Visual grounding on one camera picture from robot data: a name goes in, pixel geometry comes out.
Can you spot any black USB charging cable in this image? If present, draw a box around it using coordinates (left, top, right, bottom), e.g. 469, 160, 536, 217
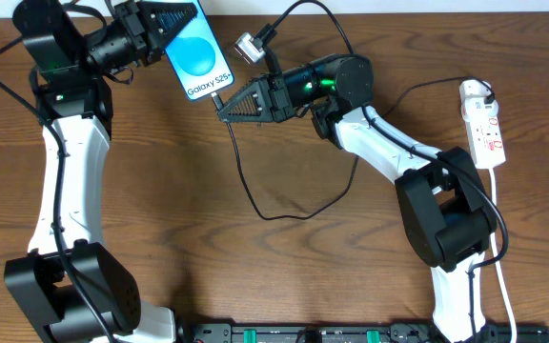
211, 75, 498, 222

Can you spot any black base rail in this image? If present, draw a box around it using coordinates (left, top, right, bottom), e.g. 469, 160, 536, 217
176, 322, 549, 343

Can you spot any blue Galaxy smartphone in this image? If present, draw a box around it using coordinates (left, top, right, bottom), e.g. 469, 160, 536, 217
166, 0, 234, 101

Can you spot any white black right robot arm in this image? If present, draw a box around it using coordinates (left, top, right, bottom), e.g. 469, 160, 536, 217
214, 54, 505, 342

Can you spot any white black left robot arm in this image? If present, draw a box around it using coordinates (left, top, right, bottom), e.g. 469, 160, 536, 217
4, 1, 197, 342

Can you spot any white power strip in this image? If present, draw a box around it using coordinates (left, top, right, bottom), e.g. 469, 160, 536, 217
459, 79, 506, 170

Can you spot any white USB charger plug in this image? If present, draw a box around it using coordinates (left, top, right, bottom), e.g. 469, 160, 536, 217
461, 96, 498, 122

